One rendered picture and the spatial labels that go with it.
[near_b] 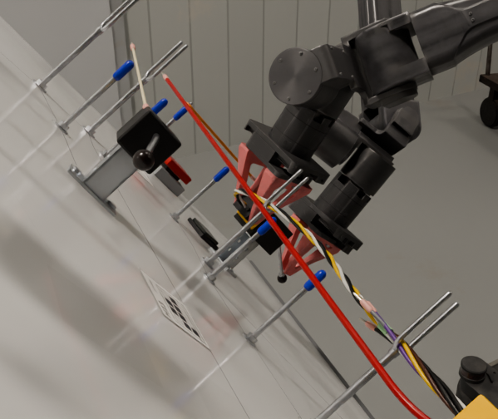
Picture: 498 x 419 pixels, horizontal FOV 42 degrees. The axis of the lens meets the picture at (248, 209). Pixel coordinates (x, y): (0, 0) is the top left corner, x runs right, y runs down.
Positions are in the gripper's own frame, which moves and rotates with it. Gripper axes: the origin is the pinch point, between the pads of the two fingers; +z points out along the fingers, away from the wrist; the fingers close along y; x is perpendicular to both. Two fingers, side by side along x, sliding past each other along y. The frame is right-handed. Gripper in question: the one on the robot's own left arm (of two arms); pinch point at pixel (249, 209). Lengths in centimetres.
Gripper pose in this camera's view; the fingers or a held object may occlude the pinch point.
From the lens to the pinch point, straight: 78.8
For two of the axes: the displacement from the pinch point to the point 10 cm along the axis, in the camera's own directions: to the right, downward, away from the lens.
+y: 5.0, 5.7, -6.5
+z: -5.2, 8.0, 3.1
